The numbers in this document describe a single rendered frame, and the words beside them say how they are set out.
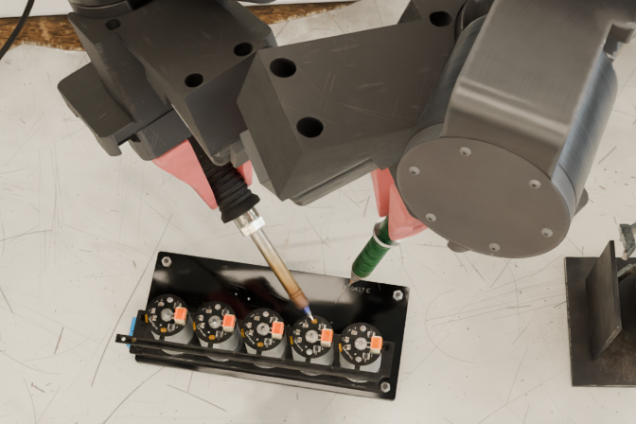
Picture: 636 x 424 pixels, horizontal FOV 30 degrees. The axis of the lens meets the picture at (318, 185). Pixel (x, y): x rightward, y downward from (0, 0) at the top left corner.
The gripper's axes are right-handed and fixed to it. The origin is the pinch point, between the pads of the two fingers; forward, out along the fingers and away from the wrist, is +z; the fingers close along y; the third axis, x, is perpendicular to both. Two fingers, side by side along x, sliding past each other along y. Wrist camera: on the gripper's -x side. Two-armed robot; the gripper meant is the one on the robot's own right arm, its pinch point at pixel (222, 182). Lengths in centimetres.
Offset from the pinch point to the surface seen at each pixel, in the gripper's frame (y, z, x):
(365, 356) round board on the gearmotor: 1.2, 9.0, -8.8
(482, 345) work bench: 8.5, 15.8, -8.1
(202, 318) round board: -5.0, 5.8, -2.2
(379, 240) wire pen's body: 3.3, -1.4, -11.7
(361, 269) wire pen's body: 2.5, 1.6, -9.9
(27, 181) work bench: -8.5, 3.9, 15.3
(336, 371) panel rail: -0.6, 9.0, -8.4
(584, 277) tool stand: 16.2, 15.6, -8.7
